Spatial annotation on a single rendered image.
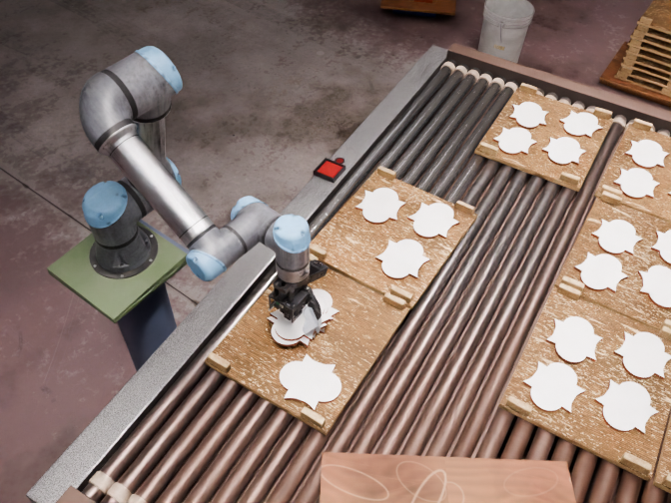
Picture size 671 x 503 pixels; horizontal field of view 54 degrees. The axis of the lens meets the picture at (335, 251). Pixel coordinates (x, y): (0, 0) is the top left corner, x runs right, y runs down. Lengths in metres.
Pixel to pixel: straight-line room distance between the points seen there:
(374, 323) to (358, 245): 0.27
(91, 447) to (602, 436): 1.15
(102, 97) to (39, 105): 2.77
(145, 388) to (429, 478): 0.70
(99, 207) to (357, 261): 0.69
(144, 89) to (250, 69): 2.79
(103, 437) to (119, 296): 0.42
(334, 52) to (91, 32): 1.59
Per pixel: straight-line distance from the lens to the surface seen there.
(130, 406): 1.64
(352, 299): 1.72
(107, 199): 1.77
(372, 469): 1.38
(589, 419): 1.66
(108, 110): 1.42
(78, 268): 1.95
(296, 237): 1.34
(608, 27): 5.10
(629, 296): 1.92
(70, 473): 1.60
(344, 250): 1.83
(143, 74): 1.46
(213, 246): 1.37
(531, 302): 1.83
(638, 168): 2.33
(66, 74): 4.41
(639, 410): 1.71
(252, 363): 1.62
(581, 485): 1.60
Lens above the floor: 2.31
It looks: 49 degrees down
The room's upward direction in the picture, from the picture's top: 2 degrees clockwise
